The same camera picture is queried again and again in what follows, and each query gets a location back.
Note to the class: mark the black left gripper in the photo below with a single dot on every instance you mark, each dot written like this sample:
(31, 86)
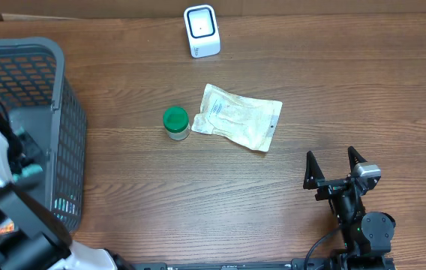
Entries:
(28, 148)

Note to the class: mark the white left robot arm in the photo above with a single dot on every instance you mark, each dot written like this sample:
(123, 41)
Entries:
(31, 236)

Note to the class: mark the orange snack packet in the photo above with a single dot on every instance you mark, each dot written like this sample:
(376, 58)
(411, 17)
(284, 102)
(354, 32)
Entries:
(7, 226)

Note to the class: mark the grey plastic mesh basket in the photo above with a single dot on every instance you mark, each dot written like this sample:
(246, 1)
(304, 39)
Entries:
(45, 113)

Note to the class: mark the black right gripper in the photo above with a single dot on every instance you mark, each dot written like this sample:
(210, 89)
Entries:
(329, 186)

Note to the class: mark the beige plastic pouch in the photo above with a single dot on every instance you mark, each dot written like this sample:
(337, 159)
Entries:
(246, 121)

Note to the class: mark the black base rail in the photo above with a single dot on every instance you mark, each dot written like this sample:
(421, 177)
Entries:
(294, 264)

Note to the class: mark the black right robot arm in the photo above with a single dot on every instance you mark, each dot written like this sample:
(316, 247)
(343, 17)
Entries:
(366, 235)

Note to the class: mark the white barcode scanner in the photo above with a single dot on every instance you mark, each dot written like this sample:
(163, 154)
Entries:
(202, 31)

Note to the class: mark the teal tissue packet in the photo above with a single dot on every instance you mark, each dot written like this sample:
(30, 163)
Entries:
(29, 170)

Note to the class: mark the green lid jar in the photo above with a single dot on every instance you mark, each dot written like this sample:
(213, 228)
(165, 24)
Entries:
(176, 123)

